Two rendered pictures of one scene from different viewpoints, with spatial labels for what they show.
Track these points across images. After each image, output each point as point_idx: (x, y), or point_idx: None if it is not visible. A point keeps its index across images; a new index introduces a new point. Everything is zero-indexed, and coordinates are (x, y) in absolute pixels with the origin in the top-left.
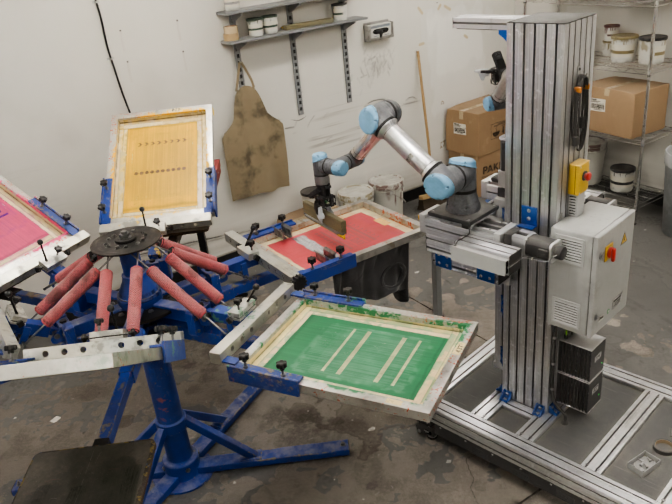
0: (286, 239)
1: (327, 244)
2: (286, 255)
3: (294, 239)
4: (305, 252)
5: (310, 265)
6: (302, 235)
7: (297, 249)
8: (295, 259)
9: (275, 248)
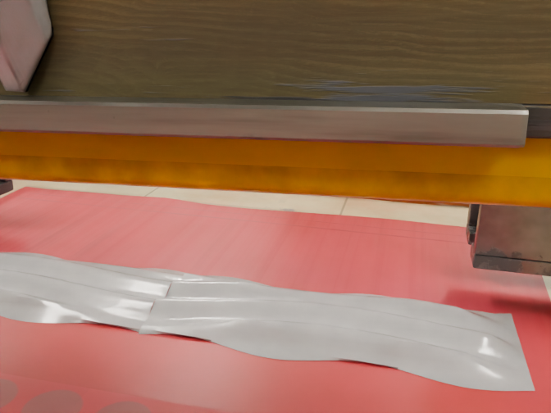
0: (535, 299)
1: (75, 362)
2: (279, 215)
3: (474, 312)
4: (188, 251)
5: (46, 205)
6: (521, 382)
7: (282, 256)
8: (186, 210)
9: (430, 230)
